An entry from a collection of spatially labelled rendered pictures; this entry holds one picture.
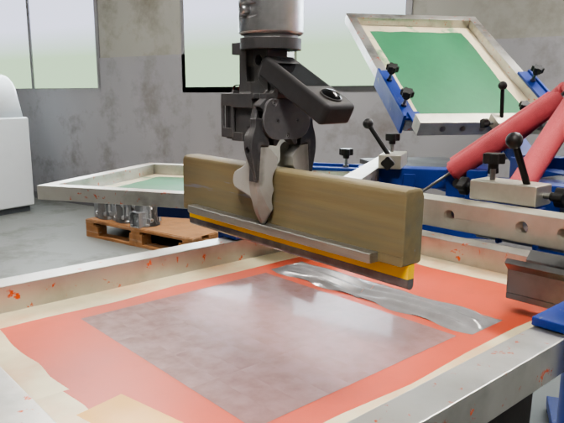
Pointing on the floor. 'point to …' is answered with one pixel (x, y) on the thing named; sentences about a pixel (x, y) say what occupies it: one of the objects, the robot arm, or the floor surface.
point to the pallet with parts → (143, 226)
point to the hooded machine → (14, 154)
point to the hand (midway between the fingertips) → (282, 211)
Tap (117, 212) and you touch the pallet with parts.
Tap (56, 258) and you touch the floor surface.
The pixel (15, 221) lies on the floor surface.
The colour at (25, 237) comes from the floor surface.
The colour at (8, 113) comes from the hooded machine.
